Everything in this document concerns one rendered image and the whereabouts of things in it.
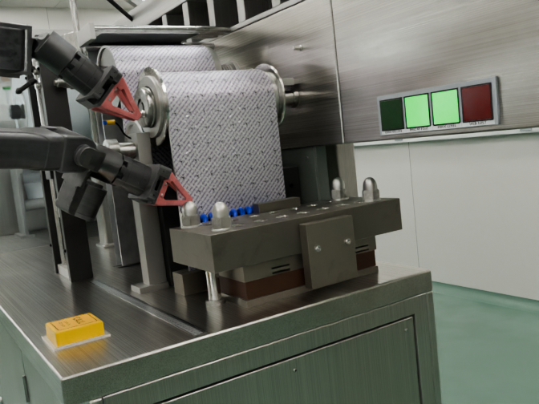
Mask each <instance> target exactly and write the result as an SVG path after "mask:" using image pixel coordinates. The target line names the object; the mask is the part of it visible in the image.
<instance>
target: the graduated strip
mask: <svg viewBox="0 0 539 404"><path fill-rule="evenodd" d="M89 282H90V283H92V284H93V285H96V286H98V287H100V288H101V289H104V290H106V291H108V292H109V293H112V294H114V295H116V296H117V297H119V298H121V299H123V300H125V301H127V302H129V303H131V304H133V305H135V306H137V307H139V308H141V309H143V310H145V311H147V312H149V313H150V314H152V315H154V316H156V317H158V318H160V319H162V320H164V321H166V322H168V323H170V324H172V325H174V326H176V327H178V328H179V329H182V330H184V331H185V332H187V333H190V334H192V335H193V336H196V335H199V334H202V333H207V332H208V331H206V330H204V329H201V328H199V327H197V326H195V325H193V324H191V323H189V322H187V321H184V320H182V319H180V318H178V317H176V316H174V315H172V314H170V313H167V312H165V311H163V310H162V309H159V308H157V307H155V306H154V305H150V304H149V303H147V302H145V301H142V300H140V299H139V298H137V297H134V296H132V295H130V294H128V293H125V292H124V291H122V290H120V289H117V288H115V287H113V286H111V285H109V284H107V283H105V282H103V281H101V280H94V281H89Z"/></svg>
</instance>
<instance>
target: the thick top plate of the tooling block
mask: <svg viewBox="0 0 539 404"><path fill-rule="evenodd" d="M348 198H349V199H347V200H330V199H329V200H321V201H317V202H312V203H308V204H301V206H298V207H294V208H286V209H282V210H277V211H272V212H264V213H251V214H246V215H242V216H234V217H231V225H232V226H233V229H230V230H226V231H220V232H212V231H211V228H213V226H212V221H207V222H202V223H201V224H202V226H200V227H196V228H181V226H180V227H176V228H170V229H169V232H170V238H171V245H172V256H173V262H176V263H179V264H183V265H187V266H190V267H193V268H196V269H201V270H204V271H207V272H211V273H221V272H224V271H228V270H231V269H238V268H241V267H245V266H249V265H255V264H258V263H262V262H266V261H271V260H276V259H279V258H283V257H288V256H293V255H296V254H299V253H302V245H301V237H300V229H299V224H303V223H307V222H311V221H315V220H322V219H326V218H331V217H335V216H342V215H352V220H353V229H354V237H355V240H360V239H364V238H368V237H371V236H378V235H381V234H384V233H388V232H394V231H398V230H401V229H403V228H402V218H401V209H400V199H399V198H382V197H380V198H381V200H379V201H373V202H362V200H363V198H362V197H357V196H348Z"/></svg>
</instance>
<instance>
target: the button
mask: <svg viewBox="0 0 539 404"><path fill-rule="evenodd" d="M46 331H47V337H48V338H49V339H50V340H51V341H52V343H53V344H54V345H55V346H56V347H60V346H62V345H68V344H71V343H74V342H77V341H83V340H86V339H89V338H93V337H98V336H101V335H104V327H103V321H101V320H100V319H99V318H97V317H96V316H94V315H93V314H91V313H85V314H81V315H78V316H74V317H69V318H65V319H62V320H58V321H53V322H49V323H46Z"/></svg>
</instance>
